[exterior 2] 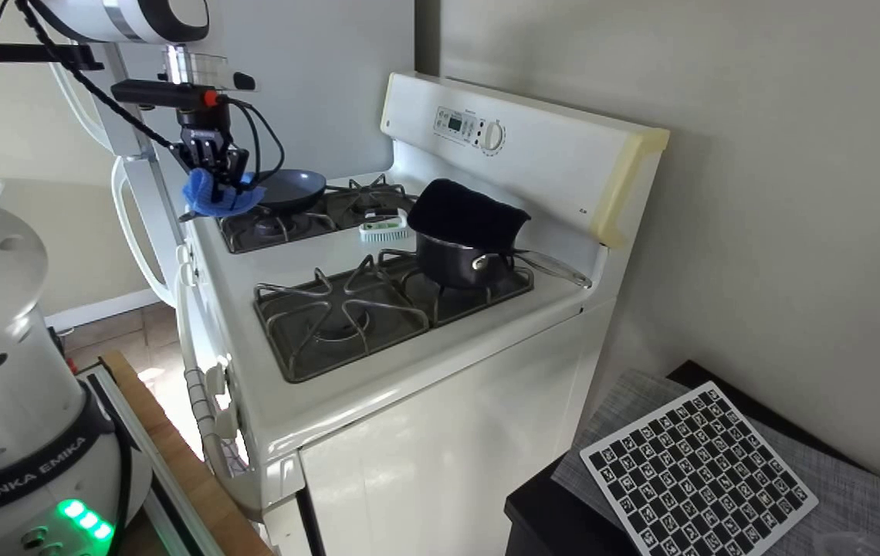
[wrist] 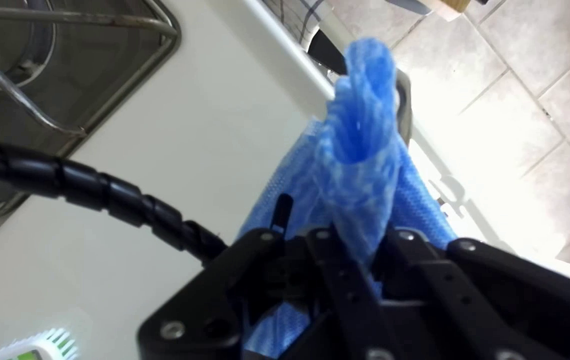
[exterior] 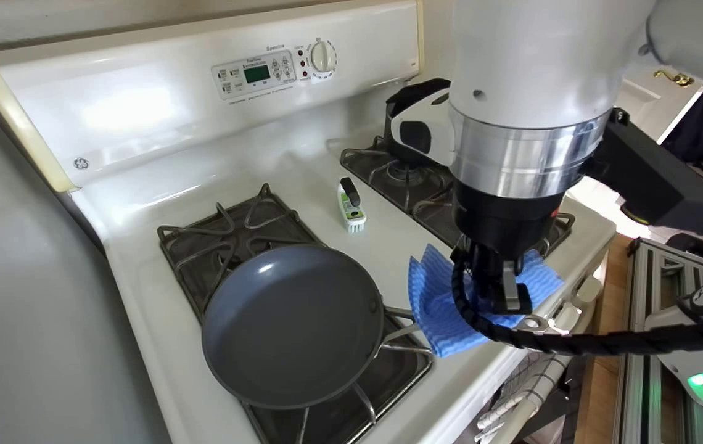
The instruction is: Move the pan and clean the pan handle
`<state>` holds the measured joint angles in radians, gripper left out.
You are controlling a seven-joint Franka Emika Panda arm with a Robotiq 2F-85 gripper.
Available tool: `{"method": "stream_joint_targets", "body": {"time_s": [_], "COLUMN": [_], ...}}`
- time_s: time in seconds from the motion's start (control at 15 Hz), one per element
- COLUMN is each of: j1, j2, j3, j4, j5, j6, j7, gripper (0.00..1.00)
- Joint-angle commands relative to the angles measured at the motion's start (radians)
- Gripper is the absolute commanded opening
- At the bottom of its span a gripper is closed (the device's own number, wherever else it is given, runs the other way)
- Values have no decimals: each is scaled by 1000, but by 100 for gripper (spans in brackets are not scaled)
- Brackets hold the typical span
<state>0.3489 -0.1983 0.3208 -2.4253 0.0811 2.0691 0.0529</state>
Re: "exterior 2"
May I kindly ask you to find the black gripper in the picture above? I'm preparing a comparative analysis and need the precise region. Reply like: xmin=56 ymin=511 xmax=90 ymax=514
xmin=176 ymin=103 xmax=252 ymax=194

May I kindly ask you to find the dark frying pan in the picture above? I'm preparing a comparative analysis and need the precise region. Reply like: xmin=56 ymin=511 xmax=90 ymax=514
xmin=180 ymin=168 xmax=331 ymax=223

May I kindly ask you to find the black stove grate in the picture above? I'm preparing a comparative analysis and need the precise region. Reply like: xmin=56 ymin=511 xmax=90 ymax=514
xmin=213 ymin=175 xmax=416 ymax=259
xmin=249 ymin=247 xmax=538 ymax=387

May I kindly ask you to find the grey white refrigerator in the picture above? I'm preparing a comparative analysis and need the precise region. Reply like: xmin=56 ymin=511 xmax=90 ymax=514
xmin=18 ymin=0 xmax=433 ymax=312

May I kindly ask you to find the small white green sponge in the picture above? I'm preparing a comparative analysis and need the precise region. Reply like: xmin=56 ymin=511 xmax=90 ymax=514
xmin=354 ymin=208 xmax=411 ymax=247

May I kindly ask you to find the black pole with orange tape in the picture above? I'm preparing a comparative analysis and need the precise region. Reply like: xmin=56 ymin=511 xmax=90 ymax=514
xmin=0 ymin=37 xmax=107 ymax=75

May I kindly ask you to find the black cloth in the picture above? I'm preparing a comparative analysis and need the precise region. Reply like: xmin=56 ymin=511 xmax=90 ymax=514
xmin=406 ymin=175 xmax=533 ymax=256

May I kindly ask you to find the black saucepan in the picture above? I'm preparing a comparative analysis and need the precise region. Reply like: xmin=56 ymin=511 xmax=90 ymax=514
xmin=414 ymin=227 xmax=594 ymax=296

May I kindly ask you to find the light dish towel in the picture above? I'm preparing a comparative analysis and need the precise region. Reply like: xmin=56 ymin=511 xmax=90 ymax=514
xmin=183 ymin=355 xmax=258 ymax=488

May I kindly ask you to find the wooden board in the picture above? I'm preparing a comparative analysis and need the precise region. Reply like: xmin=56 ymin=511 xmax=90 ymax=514
xmin=95 ymin=350 xmax=279 ymax=556

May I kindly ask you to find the white gas stove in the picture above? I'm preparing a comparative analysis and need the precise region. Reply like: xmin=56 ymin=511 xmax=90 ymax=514
xmin=176 ymin=72 xmax=673 ymax=556

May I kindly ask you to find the black side table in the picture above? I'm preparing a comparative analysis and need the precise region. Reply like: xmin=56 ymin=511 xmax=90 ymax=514
xmin=505 ymin=359 xmax=880 ymax=556

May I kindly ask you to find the black white calibration checkerboard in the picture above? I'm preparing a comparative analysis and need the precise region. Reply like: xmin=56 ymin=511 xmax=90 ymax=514
xmin=577 ymin=377 xmax=822 ymax=556

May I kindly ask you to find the grey mat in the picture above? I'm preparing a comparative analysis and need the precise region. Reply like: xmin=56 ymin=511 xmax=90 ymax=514
xmin=549 ymin=364 xmax=880 ymax=556

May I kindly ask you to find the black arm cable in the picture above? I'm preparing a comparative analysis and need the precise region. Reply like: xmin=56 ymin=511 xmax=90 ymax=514
xmin=8 ymin=0 xmax=289 ymax=179

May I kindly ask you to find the aluminium frame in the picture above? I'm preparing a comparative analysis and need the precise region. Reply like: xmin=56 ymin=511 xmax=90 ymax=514
xmin=76 ymin=364 xmax=201 ymax=556

